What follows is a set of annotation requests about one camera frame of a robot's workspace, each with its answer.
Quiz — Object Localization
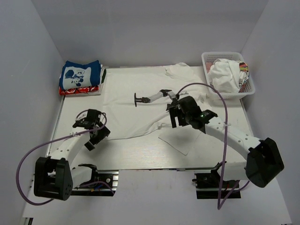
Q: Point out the white t-shirt with robot print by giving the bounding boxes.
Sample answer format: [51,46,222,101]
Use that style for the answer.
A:
[99,62,214,156]

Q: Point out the white t-shirt with colourful print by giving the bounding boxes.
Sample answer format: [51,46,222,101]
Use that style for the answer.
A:
[205,59,249,93]

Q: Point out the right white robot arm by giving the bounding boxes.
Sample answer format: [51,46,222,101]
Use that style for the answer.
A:
[167,96,284,188]

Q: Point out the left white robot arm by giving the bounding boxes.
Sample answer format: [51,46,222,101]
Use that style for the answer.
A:
[33,109,111,201]

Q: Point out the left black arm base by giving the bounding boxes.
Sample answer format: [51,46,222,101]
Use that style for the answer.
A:
[71,171,119,196]

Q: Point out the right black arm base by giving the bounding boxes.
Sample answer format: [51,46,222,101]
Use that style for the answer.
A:
[192,172,235,200]

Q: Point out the red folded t-shirt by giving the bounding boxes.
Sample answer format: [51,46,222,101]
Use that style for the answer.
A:
[59,86,101,96]

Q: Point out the blue folded Mickey t-shirt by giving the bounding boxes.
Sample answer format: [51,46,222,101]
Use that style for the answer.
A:
[59,60,102,90]

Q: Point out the white plastic basket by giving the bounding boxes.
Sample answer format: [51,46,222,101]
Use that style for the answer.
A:
[201,52,255,99]

